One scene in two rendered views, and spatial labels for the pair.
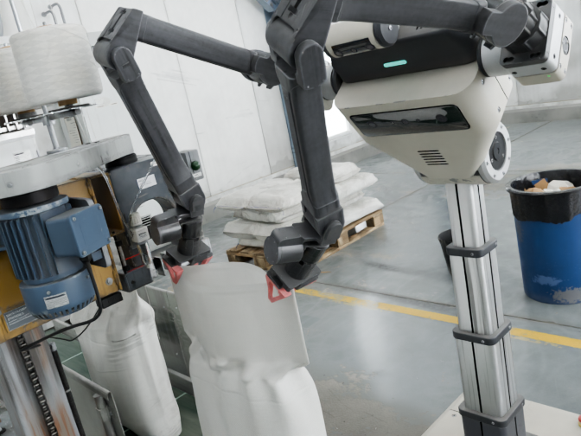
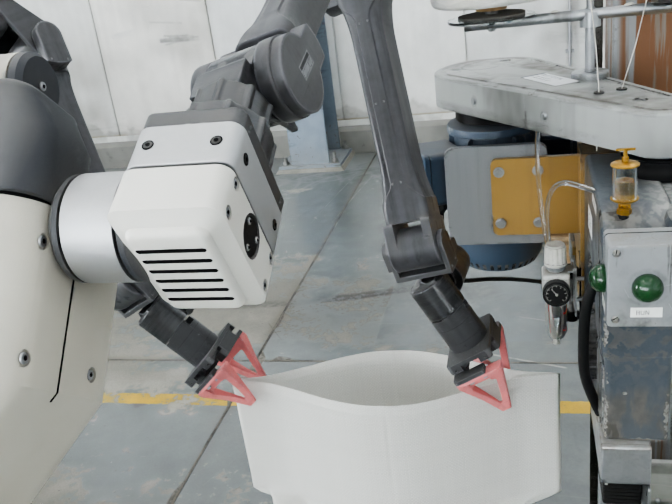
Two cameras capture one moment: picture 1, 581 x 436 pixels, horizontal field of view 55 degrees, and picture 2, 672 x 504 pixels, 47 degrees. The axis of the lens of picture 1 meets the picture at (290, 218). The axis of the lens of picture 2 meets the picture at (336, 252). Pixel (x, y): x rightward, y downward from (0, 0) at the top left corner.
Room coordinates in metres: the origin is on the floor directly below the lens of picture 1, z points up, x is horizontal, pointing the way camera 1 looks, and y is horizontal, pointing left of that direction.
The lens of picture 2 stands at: (2.10, -0.36, 1.64)
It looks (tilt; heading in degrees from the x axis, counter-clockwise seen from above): 22 degrees down; 147
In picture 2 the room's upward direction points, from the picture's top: 7 degrees counter-clockwise
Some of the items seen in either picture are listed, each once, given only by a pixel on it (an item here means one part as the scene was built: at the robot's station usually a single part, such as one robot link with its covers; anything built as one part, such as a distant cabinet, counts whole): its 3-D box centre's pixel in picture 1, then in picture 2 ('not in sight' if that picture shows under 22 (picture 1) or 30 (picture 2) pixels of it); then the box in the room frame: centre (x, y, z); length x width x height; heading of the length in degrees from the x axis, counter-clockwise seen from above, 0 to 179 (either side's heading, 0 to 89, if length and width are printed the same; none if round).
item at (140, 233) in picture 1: (142, 240); (558, 296); (1.46, 0.40, 1.14); 0.05 x 0.04 x 0.16; 132
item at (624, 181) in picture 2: not in sight; (624, 181); (1.63, 0.31, 1.37); 0.03 x 0.02 x 0.03; 42
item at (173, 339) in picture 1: (180, 335); not in sight; (2.18, 0.55, 0.53); 1.05 x 0.02 x 0.41; 42
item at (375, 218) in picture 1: (307, 236); not in sight; (4.77, -0.11, 0.07); 1.20 x 0.82 x 0.14; 134
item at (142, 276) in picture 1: (133, 277); not in sight; (1.49, 0.46, 1.04); 0.08 x 0.06 x 0.05; 132
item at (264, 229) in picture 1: (296, 221); not in sight; (4.41, -0.04, 0.32); 0.66 x 0.43 x 0.15; 134
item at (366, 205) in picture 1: (344, 212); not in sight; (4.83, -0.48, 0.20); 0.67 x 0.43 x 0.15; 132
